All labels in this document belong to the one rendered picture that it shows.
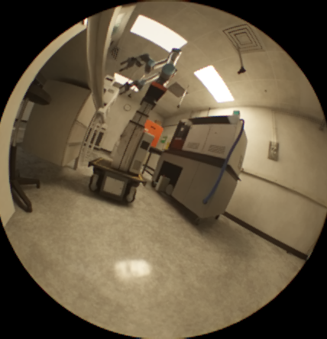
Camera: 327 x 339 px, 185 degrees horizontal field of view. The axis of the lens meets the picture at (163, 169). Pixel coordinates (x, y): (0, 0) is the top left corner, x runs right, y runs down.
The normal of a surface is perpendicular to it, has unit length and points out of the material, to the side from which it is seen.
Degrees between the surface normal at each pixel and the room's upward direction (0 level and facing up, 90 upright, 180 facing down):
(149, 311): 0
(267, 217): 90
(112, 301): 0
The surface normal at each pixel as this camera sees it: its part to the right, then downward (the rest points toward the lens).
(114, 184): 0.37, 0.22
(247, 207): -0.77, -0.29
